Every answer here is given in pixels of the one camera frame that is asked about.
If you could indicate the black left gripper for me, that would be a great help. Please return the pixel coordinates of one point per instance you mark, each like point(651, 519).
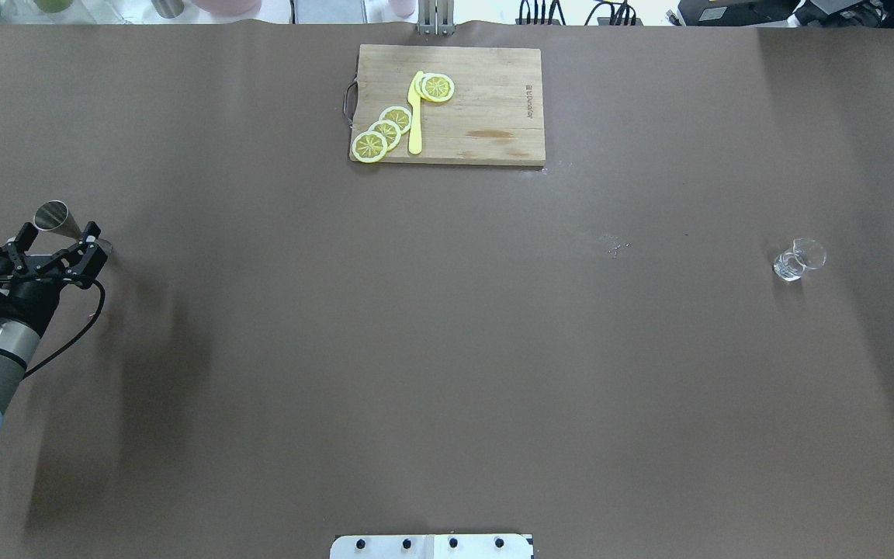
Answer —
point(28, 298)

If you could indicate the steel double jigger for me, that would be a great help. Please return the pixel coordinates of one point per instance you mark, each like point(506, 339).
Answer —
point(55, 217)

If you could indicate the small clear glass cup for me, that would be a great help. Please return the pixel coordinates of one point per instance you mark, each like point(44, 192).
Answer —
point(804, 256)

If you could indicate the pink cup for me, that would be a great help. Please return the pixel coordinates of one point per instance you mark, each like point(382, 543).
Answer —
point(402, 9)

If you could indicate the pink bowl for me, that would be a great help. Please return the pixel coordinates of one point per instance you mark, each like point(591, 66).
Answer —
point(227, 7)

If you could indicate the lemon slice middle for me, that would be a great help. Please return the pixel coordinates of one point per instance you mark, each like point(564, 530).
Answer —
point(390, 131)

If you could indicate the lemon slice upper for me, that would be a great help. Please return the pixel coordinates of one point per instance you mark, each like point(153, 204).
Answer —
point(400, 116)

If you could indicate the yellow plastic knife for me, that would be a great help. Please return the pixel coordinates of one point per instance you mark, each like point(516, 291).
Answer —
point(415, 140)

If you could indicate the lemon slice on knife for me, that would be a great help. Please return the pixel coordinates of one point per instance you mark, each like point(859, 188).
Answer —
point(434, 87)

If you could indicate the wooden cutting board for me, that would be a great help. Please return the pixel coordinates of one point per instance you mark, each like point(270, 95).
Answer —
point(496, 116)

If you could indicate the black power adapter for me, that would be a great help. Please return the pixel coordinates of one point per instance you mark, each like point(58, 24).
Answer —
point(734, 13)

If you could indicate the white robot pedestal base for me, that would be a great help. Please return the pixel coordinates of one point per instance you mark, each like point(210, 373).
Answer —
point(443, 545)

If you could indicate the aluminium frame post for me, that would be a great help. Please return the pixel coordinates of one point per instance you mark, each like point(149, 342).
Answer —
point(436, 17)

